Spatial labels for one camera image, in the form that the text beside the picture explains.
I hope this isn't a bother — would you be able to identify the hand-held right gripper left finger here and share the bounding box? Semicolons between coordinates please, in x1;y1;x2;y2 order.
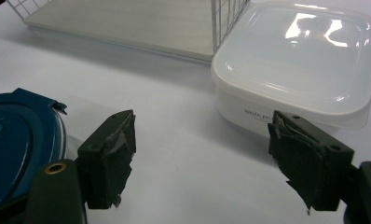
76;108;137;210

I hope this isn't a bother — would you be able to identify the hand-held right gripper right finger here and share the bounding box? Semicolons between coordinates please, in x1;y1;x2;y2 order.
267;110;355;217

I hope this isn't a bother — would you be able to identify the white plastic lidded container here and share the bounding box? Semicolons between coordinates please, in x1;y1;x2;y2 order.
210;0;371;138

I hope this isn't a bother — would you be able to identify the blue round lid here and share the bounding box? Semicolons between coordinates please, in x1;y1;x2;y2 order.
0;87;68;213

